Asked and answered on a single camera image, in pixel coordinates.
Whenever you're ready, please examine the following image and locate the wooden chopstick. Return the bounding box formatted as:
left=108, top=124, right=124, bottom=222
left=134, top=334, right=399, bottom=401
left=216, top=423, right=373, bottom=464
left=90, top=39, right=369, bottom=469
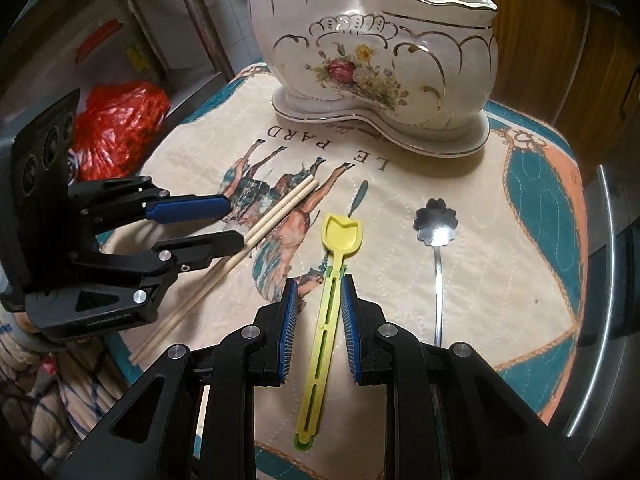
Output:
left=128, top=173, right=317, bottom=361
left=130, top=179, right=320, bottom=365

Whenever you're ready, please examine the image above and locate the yellow plastic spoon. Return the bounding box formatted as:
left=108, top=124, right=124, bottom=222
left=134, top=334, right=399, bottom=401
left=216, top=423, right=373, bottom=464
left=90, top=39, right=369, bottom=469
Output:
left=294, top=214, right=363, bottom=451

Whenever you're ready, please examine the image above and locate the red plastic bag low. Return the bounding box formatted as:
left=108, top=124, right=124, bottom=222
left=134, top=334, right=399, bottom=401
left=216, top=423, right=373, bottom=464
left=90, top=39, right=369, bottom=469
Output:
left=72, top=80, right=170, bottom=182

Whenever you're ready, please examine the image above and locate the printed quilted table mat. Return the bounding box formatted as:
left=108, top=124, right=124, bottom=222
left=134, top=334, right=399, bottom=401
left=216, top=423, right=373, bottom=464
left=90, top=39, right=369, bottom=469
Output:
left=96, top=62, right=589, bottom=480

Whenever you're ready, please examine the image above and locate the silver flower-shaped spoon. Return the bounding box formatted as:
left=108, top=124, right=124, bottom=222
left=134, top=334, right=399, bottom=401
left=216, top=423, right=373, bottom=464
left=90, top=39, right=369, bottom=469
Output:
left=413, top=198, right=459, bottom=347

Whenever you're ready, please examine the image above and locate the white floral ceramic utensil holder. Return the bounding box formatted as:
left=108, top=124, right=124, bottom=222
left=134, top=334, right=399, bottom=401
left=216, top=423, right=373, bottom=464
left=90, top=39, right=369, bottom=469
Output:
left=248, top=0, right=498, bottom=158

